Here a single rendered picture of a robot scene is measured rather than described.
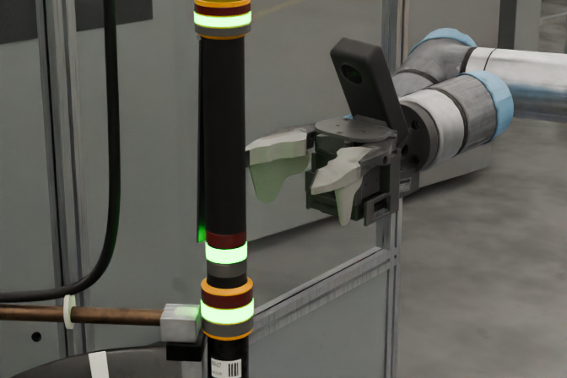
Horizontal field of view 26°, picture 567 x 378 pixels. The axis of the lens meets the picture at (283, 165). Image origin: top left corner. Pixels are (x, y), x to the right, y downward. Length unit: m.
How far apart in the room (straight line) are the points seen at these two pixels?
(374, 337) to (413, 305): 2.04
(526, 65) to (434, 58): 0.11
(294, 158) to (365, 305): 1.46
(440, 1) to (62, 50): 3.83
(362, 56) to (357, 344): 1.53
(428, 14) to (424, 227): 0.93
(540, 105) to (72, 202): 0.79
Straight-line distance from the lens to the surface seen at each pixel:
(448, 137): 1.20
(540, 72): 1.35
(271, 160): 1.09
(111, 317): 1.05
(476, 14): 5.69
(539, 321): 4.60
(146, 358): 1.25
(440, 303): 4.68
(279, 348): 2.36
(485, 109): 1.25
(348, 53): 1.10
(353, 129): 1.12
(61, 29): 1.78
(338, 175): 1.03
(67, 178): 1.84
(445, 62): 1.39
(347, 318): 2.51
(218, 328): 1.02
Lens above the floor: 2.01
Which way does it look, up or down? 19 degrees down
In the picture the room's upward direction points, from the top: straight up
